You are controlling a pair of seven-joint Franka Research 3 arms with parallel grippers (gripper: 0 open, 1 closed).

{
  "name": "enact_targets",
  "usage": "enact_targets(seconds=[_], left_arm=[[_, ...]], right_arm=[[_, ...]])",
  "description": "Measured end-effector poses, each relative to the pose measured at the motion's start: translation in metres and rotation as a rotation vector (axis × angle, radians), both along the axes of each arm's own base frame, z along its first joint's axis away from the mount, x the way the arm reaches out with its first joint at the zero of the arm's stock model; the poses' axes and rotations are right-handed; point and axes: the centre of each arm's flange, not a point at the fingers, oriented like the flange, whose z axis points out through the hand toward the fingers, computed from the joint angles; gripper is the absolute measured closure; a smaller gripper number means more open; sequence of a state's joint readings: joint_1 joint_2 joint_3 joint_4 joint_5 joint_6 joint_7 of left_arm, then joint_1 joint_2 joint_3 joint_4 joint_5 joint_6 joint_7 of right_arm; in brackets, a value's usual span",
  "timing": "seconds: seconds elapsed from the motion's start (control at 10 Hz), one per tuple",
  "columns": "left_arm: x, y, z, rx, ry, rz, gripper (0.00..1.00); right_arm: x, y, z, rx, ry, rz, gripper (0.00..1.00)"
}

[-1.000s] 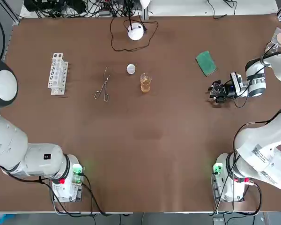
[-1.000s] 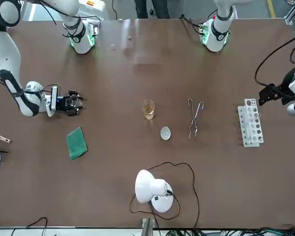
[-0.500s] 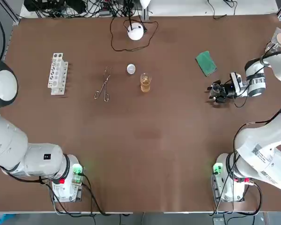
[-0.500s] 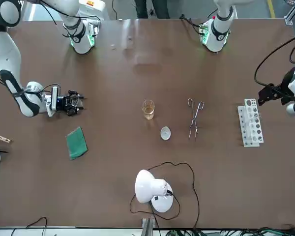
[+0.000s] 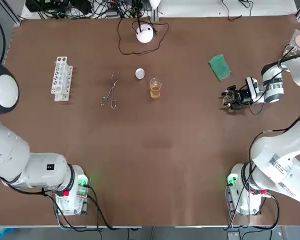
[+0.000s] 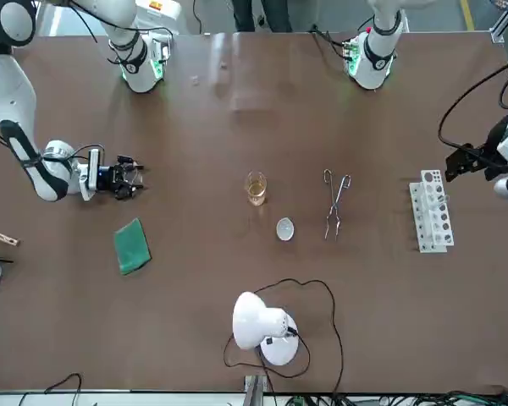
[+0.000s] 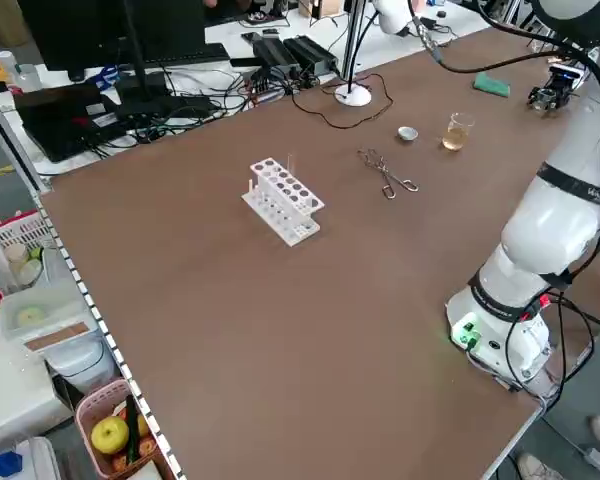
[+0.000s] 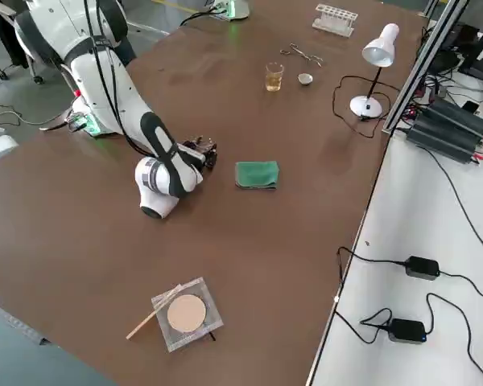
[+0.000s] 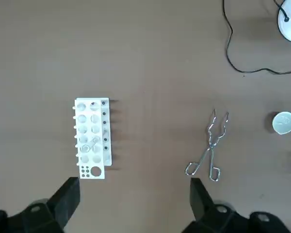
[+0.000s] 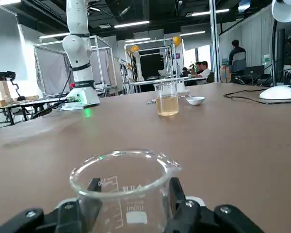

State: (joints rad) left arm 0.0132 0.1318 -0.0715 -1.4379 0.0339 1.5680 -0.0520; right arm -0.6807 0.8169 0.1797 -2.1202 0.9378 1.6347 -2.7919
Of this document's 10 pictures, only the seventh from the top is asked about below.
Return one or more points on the small white dish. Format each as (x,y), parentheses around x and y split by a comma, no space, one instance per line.
(408,133)

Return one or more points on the white box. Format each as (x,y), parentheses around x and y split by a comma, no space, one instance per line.
(10,390)

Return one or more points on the yellow apple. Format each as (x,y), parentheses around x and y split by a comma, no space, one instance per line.
(109,435)

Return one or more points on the white power adapter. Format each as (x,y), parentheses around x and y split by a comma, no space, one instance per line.
(596,459)

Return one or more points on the black computer monitor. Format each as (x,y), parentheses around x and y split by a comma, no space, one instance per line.
(80,30)

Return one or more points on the green sponge cloth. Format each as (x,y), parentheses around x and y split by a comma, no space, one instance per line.
(490,84)

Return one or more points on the pink plastic basket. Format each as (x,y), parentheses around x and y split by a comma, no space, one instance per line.
(87,400)

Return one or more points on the white basket with red rim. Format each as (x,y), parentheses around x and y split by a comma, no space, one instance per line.
(15,232)

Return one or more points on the glass beaker with amber liquid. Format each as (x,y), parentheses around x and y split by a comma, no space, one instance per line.
(454,140)

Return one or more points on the clear plastic container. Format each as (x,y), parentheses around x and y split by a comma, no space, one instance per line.
(50,310)

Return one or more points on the aluminium frame post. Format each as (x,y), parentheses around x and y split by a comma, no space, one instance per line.
(10,140)
(349,50)

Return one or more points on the metal crucible tongs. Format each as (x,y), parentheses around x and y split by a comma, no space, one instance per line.
(383,171)

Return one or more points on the dark green vegetable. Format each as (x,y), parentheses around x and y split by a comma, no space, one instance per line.
(131,425)

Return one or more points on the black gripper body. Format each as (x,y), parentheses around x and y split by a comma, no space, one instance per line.
(561,92)

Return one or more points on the clear glass test tube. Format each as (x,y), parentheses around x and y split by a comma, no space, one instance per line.
(291,165)

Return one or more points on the black power supply box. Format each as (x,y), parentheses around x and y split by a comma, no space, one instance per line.
(310,50)
(275,55)

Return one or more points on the white test tube rack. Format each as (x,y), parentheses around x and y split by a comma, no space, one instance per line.
(256,166)

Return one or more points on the blue plastic object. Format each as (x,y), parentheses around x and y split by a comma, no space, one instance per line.
(7,464)

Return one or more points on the small glass beaker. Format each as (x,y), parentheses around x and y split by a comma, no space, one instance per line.
(537,104)

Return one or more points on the black flat equipment case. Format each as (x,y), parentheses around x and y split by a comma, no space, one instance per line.
(55,120)

